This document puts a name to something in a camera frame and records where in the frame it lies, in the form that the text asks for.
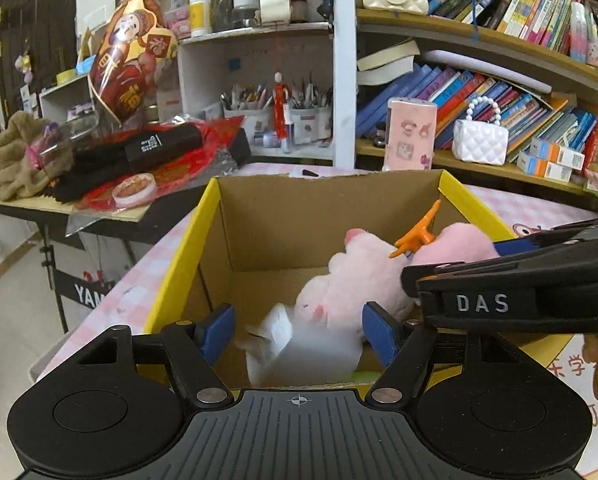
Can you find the black rectangular case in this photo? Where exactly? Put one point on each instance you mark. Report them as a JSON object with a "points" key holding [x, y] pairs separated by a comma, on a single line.
{"points": [[179, 175]]}

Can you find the pink pig plush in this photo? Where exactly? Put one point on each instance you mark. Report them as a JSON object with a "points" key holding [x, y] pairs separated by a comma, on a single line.
{"points": [[359, 280]]}

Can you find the wooden bookshelf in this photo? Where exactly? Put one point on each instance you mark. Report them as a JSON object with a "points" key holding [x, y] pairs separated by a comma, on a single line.
{"points": [[429, 35]]}

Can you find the black keyboard stand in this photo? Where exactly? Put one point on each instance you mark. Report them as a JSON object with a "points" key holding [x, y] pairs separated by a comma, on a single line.
{"points": [[79, 290]]}

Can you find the short black box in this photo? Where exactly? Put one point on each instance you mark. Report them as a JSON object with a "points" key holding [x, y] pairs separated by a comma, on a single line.
{"points": [[239, 145]]}

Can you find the shelf row of thin books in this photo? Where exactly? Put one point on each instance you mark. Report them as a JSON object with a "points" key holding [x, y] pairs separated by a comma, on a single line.
{"points": [[529, 5]]}

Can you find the red fortune figure decoration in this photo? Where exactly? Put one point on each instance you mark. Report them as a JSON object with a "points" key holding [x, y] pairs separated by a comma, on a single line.
{"points": [[129, 55]]}

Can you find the white rolled paper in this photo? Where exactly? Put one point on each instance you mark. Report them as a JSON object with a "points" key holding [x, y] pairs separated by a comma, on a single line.
{"points": [[489, 70]]}

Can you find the pink checked table mat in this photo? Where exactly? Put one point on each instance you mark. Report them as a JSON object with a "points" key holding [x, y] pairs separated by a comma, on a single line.
{"points": [[129, 285]]}

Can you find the row of colourful books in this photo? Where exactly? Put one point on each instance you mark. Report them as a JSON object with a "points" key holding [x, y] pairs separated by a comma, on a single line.
{"points": [[504, 105]]}

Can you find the white shelf unit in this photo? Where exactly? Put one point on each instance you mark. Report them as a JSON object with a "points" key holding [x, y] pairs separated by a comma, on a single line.
{"points": [[259, 55]]}

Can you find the orange hair claw clip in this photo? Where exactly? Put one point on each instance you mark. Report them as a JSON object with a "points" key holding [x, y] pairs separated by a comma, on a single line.
{"points": [[419, 232]]}

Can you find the orange and blue carton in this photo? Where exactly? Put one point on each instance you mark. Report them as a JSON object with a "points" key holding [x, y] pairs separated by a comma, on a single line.
{"points": [[544, 167], [559, 152]]}

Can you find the pink tape roll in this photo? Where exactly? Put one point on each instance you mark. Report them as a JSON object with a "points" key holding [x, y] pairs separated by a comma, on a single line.
{"points": [[134, 190]]}

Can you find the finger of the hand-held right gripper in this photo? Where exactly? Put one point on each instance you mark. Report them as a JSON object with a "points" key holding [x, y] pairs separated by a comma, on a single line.
{"points": [[516, 246], [454, 269]]}

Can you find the thick cream-edged book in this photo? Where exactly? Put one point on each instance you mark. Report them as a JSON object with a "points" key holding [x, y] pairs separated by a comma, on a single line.
{"points": [[384, 74], [386, 55]]}

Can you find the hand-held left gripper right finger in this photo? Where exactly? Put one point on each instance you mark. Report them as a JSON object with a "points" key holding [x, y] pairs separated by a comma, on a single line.
{"points": [[379, 332]]}

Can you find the yellow cardboard box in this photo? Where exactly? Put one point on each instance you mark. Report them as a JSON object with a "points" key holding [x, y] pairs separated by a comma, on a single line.
{"points": [[259, 225]]}

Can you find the white falling object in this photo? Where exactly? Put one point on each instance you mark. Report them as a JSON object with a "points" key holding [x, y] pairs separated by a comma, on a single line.
{"points": [[304, 350]]}

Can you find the white pen cup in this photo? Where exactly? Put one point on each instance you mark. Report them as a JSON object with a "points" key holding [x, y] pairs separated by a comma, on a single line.
{"points": [[246, 120], [309, 120]]}

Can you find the white quilted pearl handbag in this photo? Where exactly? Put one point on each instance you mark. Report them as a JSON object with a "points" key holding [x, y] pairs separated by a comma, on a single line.
{"points": [[479, 142]]}

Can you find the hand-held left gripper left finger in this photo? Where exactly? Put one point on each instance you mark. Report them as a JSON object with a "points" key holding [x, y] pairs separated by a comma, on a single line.
{"points": [[219, 330]]}

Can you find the pink patterned box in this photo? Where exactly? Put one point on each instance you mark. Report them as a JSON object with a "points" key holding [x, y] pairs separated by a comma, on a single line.
{"points": [[409, 135]]}

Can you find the dark wooden door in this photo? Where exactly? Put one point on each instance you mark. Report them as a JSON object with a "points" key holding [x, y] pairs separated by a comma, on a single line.
{"points": [[34, 20]]}

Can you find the glass jar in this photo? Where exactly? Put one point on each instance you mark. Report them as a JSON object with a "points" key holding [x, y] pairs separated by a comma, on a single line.
{"points": [[245, 10]]}

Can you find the pink plush toy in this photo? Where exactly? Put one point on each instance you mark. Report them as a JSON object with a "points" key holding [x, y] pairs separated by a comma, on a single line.
{"points": [[459, 242]]}

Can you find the brown plush cloth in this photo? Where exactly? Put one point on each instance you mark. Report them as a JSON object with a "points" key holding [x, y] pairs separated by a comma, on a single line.
{"points": [[9, 160]]}

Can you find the white jar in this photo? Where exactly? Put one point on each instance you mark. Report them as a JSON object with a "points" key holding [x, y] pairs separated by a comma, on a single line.
{"points": [[200, 12]]}

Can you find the long black box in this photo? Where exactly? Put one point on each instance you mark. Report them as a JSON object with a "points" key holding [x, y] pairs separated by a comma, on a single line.
{"points": [[144, 147]]}

